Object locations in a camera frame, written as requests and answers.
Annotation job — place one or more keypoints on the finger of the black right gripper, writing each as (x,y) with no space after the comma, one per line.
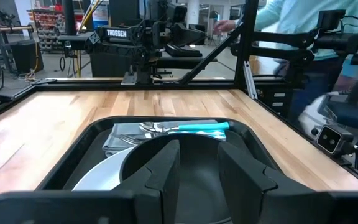
(191,34)

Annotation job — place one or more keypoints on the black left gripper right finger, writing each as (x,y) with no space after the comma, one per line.
(241,186)

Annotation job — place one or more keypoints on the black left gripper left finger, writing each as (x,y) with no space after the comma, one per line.
(166,186)

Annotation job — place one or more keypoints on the dark grey bowl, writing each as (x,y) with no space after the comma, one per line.
(197,174)

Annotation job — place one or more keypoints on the white plate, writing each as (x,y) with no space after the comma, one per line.
(104,174)

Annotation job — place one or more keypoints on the grey cloth napkin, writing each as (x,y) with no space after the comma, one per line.
(120,130)

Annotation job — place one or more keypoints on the black serving tray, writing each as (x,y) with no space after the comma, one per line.
(82,161)

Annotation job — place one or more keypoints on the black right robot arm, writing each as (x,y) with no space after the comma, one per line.
(117,33)

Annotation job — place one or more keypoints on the person's hand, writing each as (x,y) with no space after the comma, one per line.
(224,26)

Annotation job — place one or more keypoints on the black control box white labels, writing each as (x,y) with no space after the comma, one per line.
(275,99)

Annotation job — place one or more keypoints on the person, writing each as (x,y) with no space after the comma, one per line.
(291,18)

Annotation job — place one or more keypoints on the parts shelf with bins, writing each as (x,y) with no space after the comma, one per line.
(50,28)

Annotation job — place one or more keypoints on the blue office chair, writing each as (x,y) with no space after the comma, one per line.
(353,115)

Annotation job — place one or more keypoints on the black equipment case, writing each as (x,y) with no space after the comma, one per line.
(26,56)

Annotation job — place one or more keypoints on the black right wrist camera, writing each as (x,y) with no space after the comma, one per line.
(176,13)

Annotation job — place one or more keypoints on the black table-level camera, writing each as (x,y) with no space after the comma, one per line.
(332,140)

